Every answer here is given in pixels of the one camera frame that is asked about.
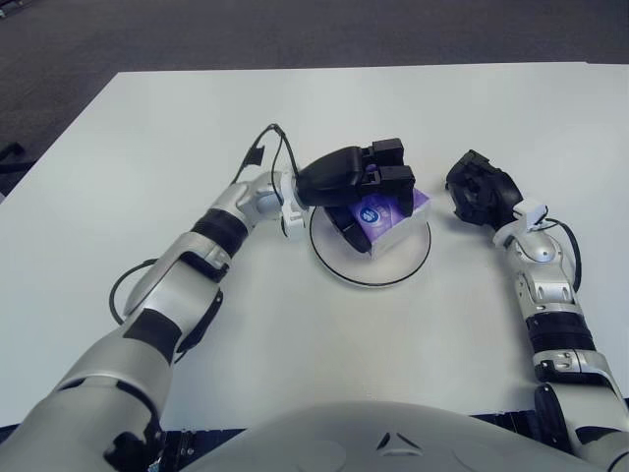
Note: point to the white right wrist connector box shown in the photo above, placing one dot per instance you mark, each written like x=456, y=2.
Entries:
x=530, y=210

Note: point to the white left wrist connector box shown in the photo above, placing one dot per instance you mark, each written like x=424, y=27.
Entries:
x=295, y=226

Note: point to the silver robot torso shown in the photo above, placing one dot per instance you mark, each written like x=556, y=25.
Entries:
x=393, y=437

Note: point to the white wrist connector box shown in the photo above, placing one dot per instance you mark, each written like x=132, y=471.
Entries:
x=530, y=210
x=295, y=226

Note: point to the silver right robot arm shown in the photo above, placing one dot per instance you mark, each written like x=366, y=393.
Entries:
x=550, y=290

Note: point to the black chair base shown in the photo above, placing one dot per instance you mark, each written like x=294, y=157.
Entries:
x=9, y=151

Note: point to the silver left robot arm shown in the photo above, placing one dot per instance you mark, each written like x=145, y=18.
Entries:
x=167, y=290

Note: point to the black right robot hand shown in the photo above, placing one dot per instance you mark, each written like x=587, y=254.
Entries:
x=496, y=194

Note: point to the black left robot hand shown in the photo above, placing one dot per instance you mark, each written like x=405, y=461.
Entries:
x=334, y=179

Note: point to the purple tissue paper pack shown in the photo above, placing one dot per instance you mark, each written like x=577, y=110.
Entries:
x=385, y=216

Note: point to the white plate with black rim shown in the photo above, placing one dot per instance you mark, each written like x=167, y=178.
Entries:
x=393, y=268

